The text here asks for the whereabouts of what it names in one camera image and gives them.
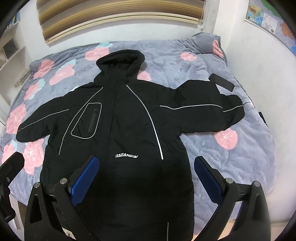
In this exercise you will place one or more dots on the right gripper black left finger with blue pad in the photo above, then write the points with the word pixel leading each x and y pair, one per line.
pixel 51 213

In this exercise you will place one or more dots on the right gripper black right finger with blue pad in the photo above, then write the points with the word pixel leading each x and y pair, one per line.
pixel 252 221

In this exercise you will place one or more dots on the black hooded jacket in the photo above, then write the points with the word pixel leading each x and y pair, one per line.
pixel 143 189

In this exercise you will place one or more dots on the grey floral bed blanket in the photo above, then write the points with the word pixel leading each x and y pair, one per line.
pixel 245 151

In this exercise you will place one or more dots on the white bookshelf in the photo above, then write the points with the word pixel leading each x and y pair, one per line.
pixel 13 65

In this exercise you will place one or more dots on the black smartphone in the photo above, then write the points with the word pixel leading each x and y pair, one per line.
pixel 221 82

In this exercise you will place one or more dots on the wooden slatted headboard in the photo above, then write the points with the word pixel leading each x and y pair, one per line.
pixel 61 18

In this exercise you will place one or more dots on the colourful wall map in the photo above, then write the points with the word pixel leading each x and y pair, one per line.
pixel 265 16

